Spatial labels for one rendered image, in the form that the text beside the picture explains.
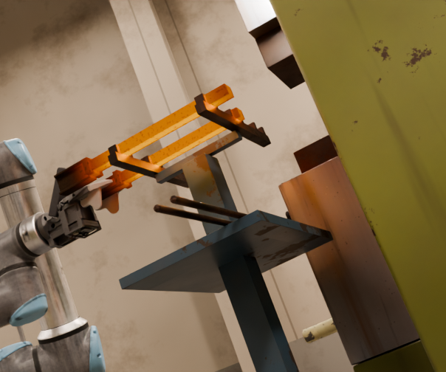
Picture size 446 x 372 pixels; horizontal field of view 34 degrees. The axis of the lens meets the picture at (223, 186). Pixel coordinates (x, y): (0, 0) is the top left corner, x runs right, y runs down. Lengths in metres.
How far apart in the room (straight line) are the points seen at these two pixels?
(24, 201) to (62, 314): 0.34
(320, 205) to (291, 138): 3.99
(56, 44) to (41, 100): 0.52
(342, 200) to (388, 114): 0.33
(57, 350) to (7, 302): 0.48
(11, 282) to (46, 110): 4.73
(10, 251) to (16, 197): 0.43
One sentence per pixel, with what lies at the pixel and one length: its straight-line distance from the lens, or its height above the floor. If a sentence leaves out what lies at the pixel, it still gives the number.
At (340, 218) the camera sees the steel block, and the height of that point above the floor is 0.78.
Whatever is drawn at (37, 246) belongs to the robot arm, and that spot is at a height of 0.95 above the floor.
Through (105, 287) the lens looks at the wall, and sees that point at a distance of 5.76.
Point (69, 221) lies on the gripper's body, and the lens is 1.63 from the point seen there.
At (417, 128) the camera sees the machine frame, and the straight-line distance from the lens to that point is 1.39.
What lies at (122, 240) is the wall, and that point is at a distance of 5.77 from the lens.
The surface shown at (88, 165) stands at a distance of 1.48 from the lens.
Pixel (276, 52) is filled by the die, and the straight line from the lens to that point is 1.97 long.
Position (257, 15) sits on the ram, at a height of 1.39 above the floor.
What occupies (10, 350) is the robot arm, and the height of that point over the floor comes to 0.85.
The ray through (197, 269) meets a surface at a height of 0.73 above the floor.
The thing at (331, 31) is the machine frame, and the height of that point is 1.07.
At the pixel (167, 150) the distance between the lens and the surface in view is 1.54.
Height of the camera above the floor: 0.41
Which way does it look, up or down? 19 degrees up
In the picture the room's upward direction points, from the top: 21 degrees counter-clockwise
